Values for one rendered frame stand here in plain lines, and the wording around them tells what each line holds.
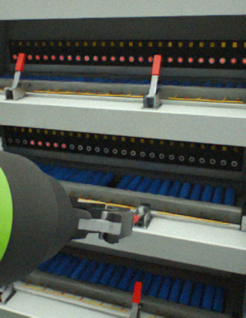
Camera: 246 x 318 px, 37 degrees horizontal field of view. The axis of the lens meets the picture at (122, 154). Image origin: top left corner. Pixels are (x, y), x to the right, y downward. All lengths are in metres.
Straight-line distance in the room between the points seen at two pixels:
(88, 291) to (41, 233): 0.53
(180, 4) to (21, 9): 0.29
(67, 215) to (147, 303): 0.46
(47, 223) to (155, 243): 0.39
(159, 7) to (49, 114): 0.26
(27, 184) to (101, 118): 0.41
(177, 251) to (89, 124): 0.26
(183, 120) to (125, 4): 0.21
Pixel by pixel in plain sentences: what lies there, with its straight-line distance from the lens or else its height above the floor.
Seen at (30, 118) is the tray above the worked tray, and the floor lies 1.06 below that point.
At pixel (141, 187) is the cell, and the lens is 0.71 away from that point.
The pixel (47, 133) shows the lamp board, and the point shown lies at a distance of 0.86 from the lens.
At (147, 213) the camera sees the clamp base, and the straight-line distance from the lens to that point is 0.62.
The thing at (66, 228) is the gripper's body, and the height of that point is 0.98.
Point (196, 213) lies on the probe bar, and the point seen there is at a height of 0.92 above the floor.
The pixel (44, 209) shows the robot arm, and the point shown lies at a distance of 0.24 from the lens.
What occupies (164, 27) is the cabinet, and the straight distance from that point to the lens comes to 0.83.
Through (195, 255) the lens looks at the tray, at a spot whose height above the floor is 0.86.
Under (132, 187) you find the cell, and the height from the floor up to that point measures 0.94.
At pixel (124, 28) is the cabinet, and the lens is 0.85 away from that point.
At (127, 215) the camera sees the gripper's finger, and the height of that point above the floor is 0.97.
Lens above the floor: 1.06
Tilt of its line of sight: 4 degrees down
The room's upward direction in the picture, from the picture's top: 5 degrees clockwise
